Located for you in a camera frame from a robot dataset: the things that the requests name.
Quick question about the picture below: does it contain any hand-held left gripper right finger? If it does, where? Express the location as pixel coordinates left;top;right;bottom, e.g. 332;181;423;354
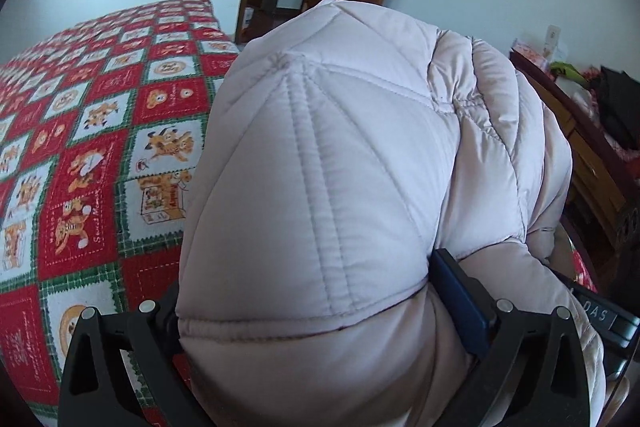
430;248;592;427

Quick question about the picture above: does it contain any dark wooden dresser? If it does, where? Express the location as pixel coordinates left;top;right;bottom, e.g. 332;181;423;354
510;49;640;298

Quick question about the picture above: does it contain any green item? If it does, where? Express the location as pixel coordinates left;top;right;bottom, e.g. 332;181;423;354
550;62;583;82

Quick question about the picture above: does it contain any pale pink puffer jacket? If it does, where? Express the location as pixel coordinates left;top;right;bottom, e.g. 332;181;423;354
177;0;608;427

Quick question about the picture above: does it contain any white wall socket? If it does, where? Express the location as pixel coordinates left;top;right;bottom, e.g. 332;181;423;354
544;25;562;58

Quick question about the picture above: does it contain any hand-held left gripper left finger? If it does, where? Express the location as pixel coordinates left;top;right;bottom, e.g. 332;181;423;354
59;279;211;427

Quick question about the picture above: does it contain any red bear printed quilt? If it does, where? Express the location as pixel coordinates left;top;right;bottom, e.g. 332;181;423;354
0;0;241;427

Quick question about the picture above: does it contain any black cloth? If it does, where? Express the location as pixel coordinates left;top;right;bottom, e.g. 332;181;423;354
597;66;640;148

